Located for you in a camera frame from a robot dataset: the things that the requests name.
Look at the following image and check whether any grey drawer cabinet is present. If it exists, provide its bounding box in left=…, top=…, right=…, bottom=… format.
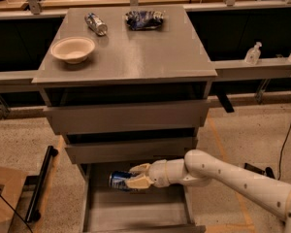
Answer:
left=31, top=5, right=217, bottom=233

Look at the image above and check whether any black bar right floor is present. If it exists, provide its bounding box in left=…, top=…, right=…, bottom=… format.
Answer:
left=265, top=167, right=275, bottom=179

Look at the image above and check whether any grey top drawer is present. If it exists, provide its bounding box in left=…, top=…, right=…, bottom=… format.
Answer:
left=45, top=100, right=210, bottom=135

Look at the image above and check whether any black cable right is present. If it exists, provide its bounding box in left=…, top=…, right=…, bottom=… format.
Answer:
left=276, top=78, right=291, bottom=182

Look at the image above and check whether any cardboard box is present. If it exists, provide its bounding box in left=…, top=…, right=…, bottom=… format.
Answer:
left=0, top=166, right=27, bottom=233

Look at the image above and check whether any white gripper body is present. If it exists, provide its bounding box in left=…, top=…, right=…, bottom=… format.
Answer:
left=148, top=159, right=169, bottom=187

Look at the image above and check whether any black bar left floor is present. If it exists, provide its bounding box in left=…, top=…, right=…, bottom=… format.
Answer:
left=25, top=146, right=58, bottom=222

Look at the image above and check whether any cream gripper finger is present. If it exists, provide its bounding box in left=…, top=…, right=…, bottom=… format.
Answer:
left=125, top=175, right=153, bottom=189
left=129, top=163, right=151, bottom=175

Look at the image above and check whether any grey middle drawer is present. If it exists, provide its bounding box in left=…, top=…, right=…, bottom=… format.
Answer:
left=66, top=137, right=197, bottom=164

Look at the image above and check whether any blue chip bag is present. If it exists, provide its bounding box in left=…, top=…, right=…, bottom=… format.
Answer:
left=125, top=11, right=164, bottom=31

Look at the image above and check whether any black bar floor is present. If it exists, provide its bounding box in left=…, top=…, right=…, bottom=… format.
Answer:
left=265, top=167, right=275, bottom=179
left=25, top=146, right=58, bottom=222

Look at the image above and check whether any small black device floor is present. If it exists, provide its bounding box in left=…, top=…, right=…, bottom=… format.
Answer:
left=244, top=163, right=265, bottom=176

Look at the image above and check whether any white paper bowl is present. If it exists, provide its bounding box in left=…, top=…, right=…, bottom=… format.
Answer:
left=50, top=37, right=95, bottom=64

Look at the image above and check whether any clear sanitizer pump bottle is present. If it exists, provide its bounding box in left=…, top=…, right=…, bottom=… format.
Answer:
left=244, top=42, right=262, bottom=65

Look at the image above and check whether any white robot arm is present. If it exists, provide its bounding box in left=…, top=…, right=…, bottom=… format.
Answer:
left=125, top=150, right=291, bottom=233

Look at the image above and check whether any open grey bottom drawer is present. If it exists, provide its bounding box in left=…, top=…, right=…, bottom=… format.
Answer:
left=81, top=162, right=206, bottom=233

